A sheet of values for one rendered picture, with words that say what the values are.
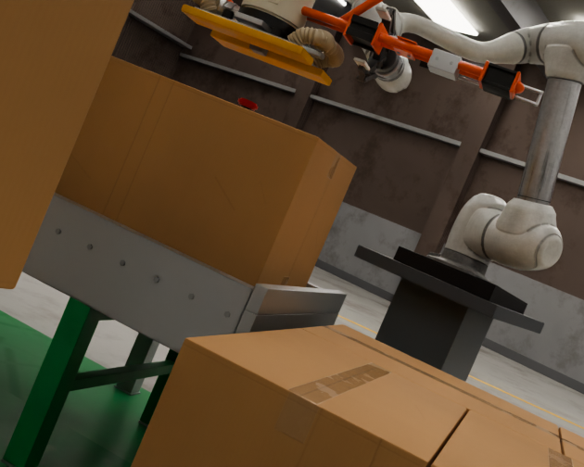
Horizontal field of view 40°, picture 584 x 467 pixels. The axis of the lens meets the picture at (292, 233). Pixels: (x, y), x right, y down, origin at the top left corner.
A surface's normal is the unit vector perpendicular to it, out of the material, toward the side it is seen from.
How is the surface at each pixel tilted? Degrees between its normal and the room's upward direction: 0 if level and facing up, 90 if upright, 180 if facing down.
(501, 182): 90
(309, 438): 90
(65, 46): 90
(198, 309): 90
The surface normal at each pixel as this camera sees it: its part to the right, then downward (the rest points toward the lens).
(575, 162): -0.54, -0.19
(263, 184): -0.29, -0.09
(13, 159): 0.82, 0.37
